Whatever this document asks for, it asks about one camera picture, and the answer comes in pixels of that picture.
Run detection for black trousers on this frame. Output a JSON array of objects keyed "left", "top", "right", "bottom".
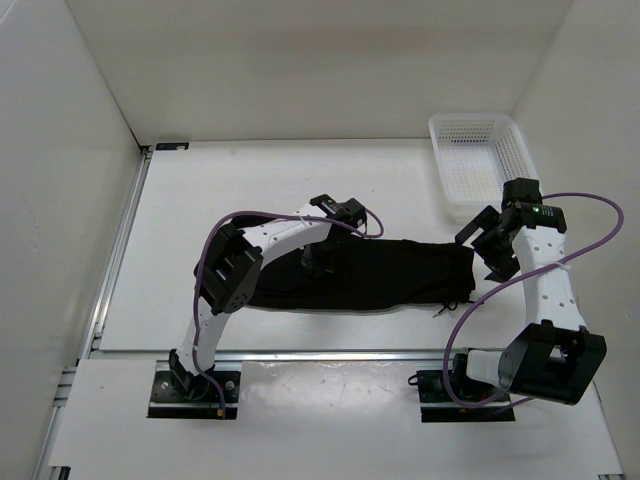
[{"left": 249, "top": 236, "right": 475, "bottom": 312}]

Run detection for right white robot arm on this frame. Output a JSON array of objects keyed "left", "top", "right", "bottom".
[{"left": 442, "top": 178, "right": 607, "bottom": 409}]

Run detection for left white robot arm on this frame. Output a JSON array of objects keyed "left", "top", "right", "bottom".
[{"left": 169, "top": 194, "right": 368, "bottom": 400}]

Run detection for white plastic basket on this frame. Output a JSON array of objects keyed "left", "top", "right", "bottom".
[{"left": 428, "top": 113, "right": 539, "bottom": 224}]

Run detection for dark label sticker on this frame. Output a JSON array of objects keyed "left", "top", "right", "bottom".
[{"left": 155, "top": 142, "right": 190, "bottom": 151}]

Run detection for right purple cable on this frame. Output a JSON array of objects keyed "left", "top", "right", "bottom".
[{"left": 443, "top": 192, "right": 625, "bottom": 409}]

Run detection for purple cable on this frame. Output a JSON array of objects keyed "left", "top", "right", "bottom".
[
  {"left": 443, "top": 192, "right": 625, "bottom": 409},
  {"left": 192, "top": 209, "right": 385, "bottom": 409}
]

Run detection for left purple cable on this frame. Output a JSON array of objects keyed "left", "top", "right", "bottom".
[{"left": 192, "top": 209, "right": 385, "bottom": 409}]

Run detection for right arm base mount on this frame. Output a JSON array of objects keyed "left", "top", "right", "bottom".
[{"left": 407, "top": 352, "right": 516, "bottom": 423}]

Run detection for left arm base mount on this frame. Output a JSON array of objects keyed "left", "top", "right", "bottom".
[{"left": 147, "top": 362, "right": 241, "bottom": 420}]

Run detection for aluminium front rail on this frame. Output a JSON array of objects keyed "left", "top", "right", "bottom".
[{"left": 85, "top": 349, "right": 444, "bottom": 363}]

